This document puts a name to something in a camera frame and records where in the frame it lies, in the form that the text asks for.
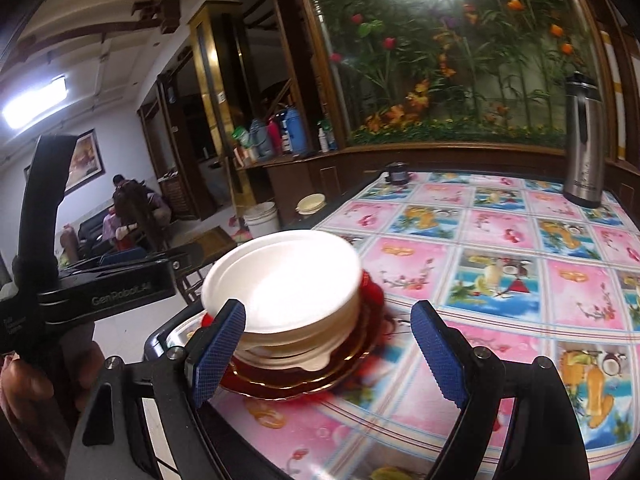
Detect cream bowl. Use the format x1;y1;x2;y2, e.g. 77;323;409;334
234;327;352;372

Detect white bowl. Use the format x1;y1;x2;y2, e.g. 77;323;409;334
201;230;362;348

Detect stacked bowls on side stand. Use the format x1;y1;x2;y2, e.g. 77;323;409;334
296;193;326;216

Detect person's left hand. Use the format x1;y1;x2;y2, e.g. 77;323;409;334
1;341;104;462

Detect colourful fruit pattern tablecloth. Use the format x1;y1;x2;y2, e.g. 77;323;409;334
212;172;639;479

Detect seated person in background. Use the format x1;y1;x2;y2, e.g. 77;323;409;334
103;174;171;252

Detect white plastic bucket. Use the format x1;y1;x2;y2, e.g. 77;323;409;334
243;202;280;238

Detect small black jar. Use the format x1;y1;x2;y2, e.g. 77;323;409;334
385;162;411;185

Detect stainless steel thermos jug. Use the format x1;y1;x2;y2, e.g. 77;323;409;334
563;72;606;209

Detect blue water bottle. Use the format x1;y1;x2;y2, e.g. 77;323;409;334
284;107;308;155

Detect framed wall picture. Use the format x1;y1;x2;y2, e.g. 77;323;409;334
65;129;104;195

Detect flower garden wall mural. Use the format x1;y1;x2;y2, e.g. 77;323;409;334
311;0;597;148

